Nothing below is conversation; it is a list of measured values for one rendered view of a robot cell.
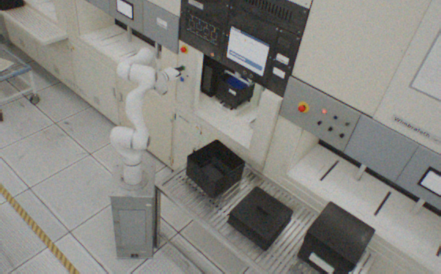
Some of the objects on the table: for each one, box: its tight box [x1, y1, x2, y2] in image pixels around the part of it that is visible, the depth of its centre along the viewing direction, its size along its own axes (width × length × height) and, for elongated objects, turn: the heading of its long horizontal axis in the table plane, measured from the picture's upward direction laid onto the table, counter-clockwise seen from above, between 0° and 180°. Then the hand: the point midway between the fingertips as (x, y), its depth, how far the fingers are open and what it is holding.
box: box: [297, 202, 376, 274], centre depth 208 cm, size 29×29×25 cm
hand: (180, 68), depth 266 cm, fingers closed
